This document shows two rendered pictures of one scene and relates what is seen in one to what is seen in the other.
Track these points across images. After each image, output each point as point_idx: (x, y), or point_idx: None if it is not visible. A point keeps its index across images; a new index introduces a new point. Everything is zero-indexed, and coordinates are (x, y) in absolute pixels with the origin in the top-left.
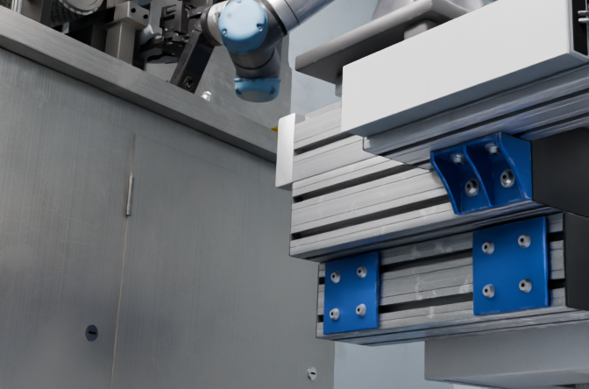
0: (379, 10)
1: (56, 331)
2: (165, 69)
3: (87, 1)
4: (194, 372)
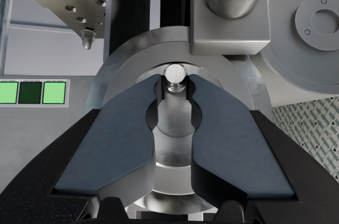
0: None
1: None
2: (5, 124)
3: None
4: None
